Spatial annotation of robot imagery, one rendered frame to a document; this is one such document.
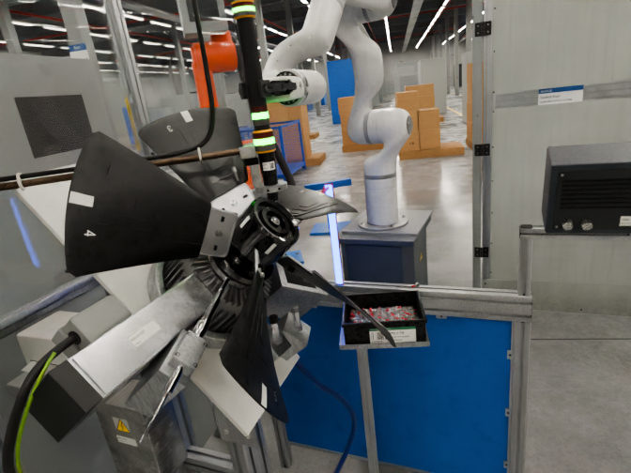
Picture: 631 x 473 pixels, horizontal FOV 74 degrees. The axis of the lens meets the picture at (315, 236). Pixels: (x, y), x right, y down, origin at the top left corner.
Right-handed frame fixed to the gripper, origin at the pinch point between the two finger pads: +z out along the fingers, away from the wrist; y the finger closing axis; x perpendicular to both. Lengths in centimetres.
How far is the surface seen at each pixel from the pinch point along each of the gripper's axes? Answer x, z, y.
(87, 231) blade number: -18.0, 37.2, 11.0
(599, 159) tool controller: -23, -31, -67
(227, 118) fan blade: -5.1, -7.0, 12.2
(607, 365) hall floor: -144, -134, -99
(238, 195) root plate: -20.7, 4.9, 5.0
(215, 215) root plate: -21.5, 16.8, 3.0
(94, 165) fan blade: -9.0, 32.5, 11.6
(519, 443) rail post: -111, -36, -54
